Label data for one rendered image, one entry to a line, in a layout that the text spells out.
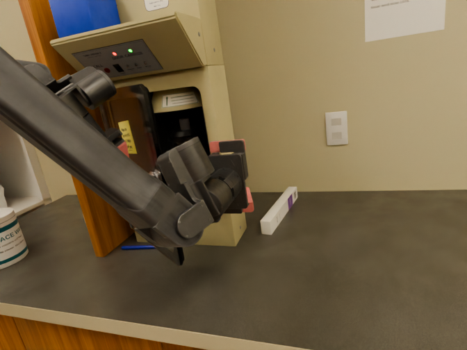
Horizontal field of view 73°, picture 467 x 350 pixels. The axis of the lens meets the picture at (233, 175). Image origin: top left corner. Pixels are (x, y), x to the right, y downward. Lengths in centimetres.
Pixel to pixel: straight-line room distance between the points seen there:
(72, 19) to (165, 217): 53
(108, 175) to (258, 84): 85
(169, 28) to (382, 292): 66
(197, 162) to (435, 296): 51
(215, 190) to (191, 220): 7
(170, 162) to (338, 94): 79
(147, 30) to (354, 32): 67
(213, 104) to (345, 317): 52
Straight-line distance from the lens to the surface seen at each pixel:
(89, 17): 80
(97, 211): 97
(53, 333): 99
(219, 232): 88
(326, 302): 69
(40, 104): 41
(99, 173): 40
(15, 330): 110
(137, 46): 76
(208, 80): 77
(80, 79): 72
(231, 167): 56
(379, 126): 117
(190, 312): 71
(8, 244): 116
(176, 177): 46
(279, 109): 117
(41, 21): 94
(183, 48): 72
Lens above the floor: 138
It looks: 17 degrees down
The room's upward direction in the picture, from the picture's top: 8 degrees counter-clockwise
